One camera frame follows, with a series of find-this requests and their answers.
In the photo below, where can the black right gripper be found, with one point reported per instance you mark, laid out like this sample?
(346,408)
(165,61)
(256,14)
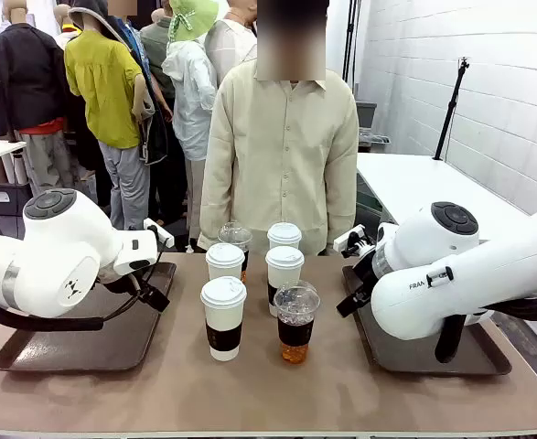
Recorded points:
(366,272)

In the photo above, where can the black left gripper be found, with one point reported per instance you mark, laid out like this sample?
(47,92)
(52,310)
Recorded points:
(126,282)

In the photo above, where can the clear plastic iced tea cup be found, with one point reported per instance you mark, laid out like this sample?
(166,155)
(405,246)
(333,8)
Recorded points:
(296,329)
(235,235)

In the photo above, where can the white paper cup black sleeve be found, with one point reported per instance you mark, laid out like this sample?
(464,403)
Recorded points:
(284,235)
(223,315)
(284,270)
(224,265)

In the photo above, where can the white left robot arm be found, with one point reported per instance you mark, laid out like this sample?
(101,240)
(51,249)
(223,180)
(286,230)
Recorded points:
(57,238)

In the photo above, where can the person's left forearm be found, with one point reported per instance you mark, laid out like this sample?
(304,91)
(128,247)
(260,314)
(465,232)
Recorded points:
(341,206)

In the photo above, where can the person's right forearm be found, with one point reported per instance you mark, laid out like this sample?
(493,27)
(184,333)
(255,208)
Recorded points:
(213,206)

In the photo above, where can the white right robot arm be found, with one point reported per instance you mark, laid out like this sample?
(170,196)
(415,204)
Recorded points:
(478,274)

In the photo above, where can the brown plastic serving tray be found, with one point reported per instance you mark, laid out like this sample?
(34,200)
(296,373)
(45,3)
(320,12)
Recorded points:
(89,347)
(410,361)

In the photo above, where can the large white table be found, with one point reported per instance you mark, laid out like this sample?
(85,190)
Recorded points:
(423,183)

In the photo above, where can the person in beige shirt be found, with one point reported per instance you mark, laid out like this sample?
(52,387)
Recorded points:
(282,160)

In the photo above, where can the dark storage box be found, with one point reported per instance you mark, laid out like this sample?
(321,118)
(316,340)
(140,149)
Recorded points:
(16,201)

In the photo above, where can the white rolled tube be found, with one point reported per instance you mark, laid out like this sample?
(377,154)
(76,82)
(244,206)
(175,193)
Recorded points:
(19,169)

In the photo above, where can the gray bin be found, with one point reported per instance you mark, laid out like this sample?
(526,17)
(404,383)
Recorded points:
(366,114)

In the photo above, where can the black tripod pole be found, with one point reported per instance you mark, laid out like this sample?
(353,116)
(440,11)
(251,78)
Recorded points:
(451,105)

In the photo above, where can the mannequin in black jacket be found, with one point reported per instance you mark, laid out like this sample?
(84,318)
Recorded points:
(25,78)

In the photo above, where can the bystander in blue shirt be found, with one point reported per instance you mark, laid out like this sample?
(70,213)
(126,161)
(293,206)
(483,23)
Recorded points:
(136,41)

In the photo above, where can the black light stand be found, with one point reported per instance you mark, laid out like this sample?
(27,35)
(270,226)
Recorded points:
(350,41)

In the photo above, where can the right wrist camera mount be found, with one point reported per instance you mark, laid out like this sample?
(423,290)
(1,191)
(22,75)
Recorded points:
(348,240)

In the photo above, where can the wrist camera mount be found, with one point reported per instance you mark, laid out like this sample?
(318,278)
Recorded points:
(160,232)
(348,240)

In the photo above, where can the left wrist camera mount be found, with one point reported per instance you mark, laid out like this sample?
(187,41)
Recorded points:
(160,232)

